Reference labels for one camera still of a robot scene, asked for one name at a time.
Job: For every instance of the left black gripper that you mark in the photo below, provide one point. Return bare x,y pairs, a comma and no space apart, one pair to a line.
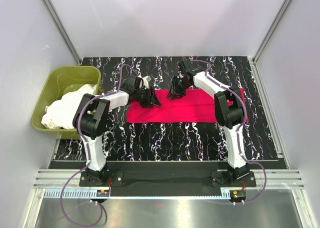
152,99

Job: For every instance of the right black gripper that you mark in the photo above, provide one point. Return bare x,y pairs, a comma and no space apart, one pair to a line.
174,92

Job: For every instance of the pink t shirt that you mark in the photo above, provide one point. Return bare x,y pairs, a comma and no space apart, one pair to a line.
197,106

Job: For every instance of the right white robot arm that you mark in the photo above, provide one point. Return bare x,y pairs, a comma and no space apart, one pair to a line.
237,162

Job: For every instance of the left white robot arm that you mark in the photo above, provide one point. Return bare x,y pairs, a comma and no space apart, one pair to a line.
90,120

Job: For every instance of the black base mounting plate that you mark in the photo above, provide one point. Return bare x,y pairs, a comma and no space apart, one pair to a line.
167,179

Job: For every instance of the white t shirt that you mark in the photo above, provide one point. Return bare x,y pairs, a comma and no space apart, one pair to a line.
60,114

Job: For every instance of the olive green plastic tub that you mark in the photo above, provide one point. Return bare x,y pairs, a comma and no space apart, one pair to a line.
60,82

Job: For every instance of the left orange connector box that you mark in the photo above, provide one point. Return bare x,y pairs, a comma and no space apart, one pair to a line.
103,192

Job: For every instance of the orange connector box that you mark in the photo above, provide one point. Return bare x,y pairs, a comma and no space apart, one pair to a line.
238,196
103,192

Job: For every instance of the right orange connector box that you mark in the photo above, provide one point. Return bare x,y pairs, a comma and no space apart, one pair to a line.
238,196

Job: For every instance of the aluminium frame rail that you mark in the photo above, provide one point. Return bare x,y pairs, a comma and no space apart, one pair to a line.
67,184

